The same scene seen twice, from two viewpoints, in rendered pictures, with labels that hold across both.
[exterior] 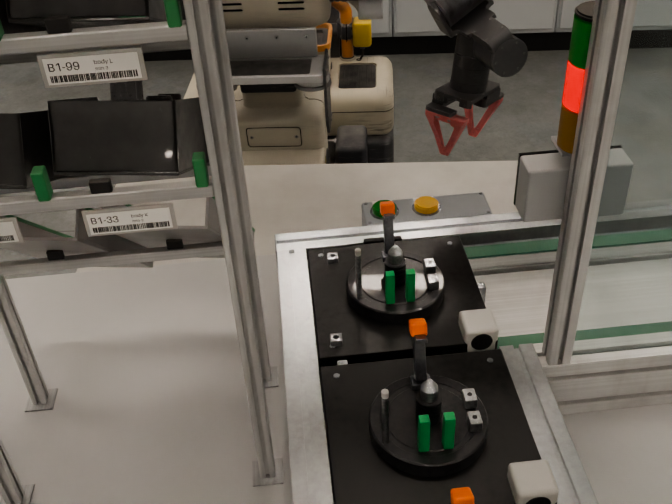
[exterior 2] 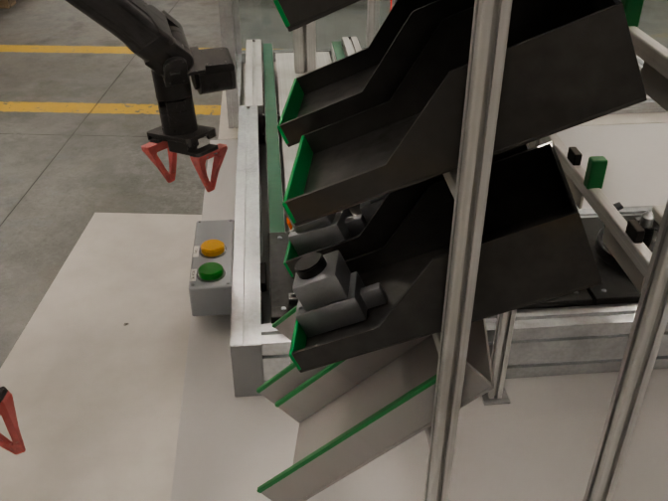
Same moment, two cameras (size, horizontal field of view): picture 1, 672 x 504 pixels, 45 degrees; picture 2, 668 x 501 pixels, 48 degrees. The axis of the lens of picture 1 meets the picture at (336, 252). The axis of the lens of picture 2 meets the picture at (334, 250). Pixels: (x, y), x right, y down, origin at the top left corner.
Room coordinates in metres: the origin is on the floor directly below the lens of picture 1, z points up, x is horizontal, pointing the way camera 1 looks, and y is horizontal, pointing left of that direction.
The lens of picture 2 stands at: (0.94, 0.92, 1.67)
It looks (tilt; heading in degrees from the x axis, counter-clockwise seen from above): 33 degrees down; 268
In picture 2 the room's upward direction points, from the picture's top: straight up
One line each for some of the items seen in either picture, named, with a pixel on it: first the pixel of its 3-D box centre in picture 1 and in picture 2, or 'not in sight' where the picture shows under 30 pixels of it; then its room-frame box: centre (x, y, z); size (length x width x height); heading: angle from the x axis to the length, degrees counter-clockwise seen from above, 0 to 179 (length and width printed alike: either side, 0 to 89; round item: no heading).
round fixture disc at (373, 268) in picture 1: (395, 285); not in sight; (0.89, -0.08, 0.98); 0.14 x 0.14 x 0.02
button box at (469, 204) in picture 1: (425, 222); (214, 264); (1.11, -0.15, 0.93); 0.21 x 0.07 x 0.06; 93
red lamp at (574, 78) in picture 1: (589, 83); not in sight; (0.78, -0.28, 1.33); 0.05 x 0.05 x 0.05
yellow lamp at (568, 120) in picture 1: (582, 124); not in sight; (0.78, -0.28, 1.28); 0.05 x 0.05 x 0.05
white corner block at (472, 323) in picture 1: (477, 330); not in sight; (0.80, -0.19, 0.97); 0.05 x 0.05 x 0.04; 3
